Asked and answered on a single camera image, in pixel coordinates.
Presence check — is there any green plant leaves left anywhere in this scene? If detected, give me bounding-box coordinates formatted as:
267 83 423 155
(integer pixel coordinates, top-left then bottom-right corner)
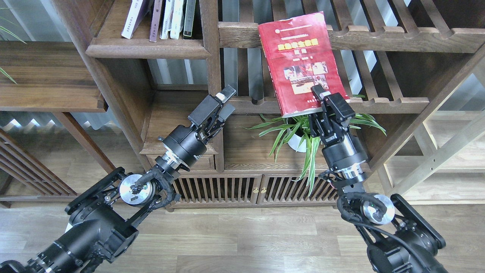
0 24 27 85

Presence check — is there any pale lavender white book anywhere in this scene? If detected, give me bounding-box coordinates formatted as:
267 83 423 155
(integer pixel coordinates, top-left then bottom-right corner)
121 0 151 39

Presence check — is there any white plant pot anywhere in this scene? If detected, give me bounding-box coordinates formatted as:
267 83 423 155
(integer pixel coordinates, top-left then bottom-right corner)
283 115 320 153

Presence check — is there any dark green standing book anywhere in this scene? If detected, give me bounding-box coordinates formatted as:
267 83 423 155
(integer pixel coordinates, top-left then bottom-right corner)
183 0 196 39

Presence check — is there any white standing book left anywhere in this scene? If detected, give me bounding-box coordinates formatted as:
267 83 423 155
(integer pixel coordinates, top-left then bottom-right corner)
160 0 175 39

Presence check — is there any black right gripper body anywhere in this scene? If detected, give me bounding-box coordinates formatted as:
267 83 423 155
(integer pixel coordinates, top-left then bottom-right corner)
308 93 367 179

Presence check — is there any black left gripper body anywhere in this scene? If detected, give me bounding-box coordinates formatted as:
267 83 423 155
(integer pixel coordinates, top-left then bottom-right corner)
156 95 224 172

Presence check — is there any dark slatted wooden rack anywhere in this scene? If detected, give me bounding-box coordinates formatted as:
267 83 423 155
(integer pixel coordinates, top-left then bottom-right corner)
1 130 83 209

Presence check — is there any dark wooden side table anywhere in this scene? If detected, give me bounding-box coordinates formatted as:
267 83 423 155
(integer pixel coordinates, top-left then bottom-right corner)
0 42 115 173

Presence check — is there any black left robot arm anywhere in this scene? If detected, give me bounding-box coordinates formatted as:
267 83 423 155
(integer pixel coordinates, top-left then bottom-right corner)
1 85 236 273

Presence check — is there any dark wooden bookshelf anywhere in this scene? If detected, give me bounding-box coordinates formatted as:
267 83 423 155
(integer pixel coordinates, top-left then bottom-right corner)
52 0 484 206

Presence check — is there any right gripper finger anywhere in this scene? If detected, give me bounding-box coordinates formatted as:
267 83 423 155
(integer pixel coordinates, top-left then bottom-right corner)
311 85 331 101

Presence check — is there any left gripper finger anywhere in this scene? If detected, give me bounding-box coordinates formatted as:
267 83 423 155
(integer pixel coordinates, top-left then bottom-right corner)
216 85 237 104
218 104 235 123

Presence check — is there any red paperback book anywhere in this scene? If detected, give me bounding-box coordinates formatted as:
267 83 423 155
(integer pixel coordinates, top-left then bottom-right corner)
258 11 350 118

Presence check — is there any white standing book middle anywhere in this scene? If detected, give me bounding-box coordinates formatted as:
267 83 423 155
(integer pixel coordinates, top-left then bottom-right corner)
170 0 186 39

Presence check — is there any white standing book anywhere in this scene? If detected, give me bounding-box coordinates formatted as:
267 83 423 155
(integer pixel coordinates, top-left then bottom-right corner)
160 0 175 39
170 0 186 39

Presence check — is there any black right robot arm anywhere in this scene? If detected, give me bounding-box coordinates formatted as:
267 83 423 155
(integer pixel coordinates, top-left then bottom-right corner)
309 85 446 273

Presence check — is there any dark maroon Chinese book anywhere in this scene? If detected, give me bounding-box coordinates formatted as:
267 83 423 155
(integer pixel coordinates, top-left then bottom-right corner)
149 0 163 42

